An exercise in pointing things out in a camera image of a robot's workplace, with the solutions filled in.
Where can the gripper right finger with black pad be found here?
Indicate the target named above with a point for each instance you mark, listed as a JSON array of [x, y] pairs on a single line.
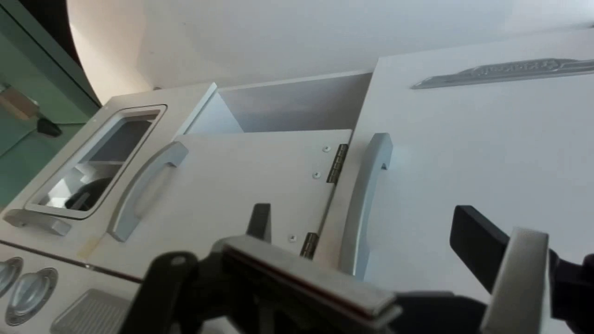
[[520, 279]]

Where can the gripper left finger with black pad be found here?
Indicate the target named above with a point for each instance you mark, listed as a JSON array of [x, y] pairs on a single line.
[[308, 279]]

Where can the white door with grey swoosh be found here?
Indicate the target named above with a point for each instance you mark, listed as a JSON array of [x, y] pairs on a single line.
[[464, 155]]

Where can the small white cupboard door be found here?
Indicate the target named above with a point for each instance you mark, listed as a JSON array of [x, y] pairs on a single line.
[[247, 186]]

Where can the white toy kitchen body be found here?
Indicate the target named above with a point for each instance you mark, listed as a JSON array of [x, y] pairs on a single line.
[[290, 105]]

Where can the white oven door with window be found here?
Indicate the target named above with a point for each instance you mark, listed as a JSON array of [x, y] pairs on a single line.
[[99, 160]]

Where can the grey stove knob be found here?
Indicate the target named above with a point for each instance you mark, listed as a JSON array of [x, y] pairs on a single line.
[[30, 296], [8, 276]]

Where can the small tan black device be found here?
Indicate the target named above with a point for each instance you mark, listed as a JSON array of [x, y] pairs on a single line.
[[19, 105]]

